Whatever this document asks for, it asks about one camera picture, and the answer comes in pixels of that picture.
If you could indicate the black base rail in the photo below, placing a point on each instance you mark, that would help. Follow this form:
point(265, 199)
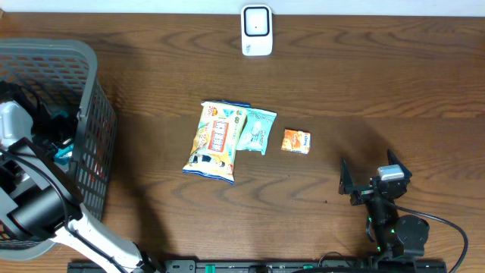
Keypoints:
point(329, 265)

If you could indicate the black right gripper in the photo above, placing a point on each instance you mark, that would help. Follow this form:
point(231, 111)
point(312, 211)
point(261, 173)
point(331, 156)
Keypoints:
point(346, 186)

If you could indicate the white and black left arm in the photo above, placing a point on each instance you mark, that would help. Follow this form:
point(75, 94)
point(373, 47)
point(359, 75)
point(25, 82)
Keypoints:
point(52, 208)

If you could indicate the teal mouthwash bottle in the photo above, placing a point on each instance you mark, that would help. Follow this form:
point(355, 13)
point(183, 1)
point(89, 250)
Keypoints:
point(62, 153)

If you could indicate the small orange tissue pack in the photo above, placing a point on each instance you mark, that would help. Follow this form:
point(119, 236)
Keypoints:
point(296, 141)

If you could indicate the grey plastic basket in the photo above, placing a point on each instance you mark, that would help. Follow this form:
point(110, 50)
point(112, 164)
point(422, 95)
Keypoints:
point(63, 73)

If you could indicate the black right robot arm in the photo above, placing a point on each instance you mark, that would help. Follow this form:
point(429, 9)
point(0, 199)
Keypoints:
point(398, 237)

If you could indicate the large yellow snack bag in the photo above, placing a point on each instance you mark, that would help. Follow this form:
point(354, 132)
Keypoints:
point(214, 145)

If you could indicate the light green snack pouch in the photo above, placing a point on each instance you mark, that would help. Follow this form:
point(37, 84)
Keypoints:
point(255, 134)

